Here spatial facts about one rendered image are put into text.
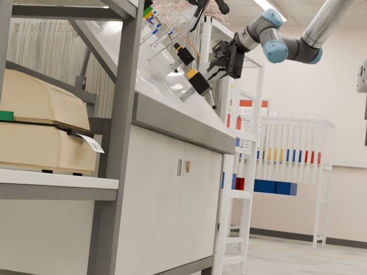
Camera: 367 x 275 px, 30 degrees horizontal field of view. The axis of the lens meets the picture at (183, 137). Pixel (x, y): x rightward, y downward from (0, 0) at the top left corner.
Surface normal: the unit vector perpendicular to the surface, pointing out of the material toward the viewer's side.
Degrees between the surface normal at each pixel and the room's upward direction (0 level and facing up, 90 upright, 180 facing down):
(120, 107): 90
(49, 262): 90
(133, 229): 90
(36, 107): 90
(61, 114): 72
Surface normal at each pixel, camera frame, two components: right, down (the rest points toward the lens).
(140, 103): 0.96, 0.08
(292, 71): -0.40, -0.11
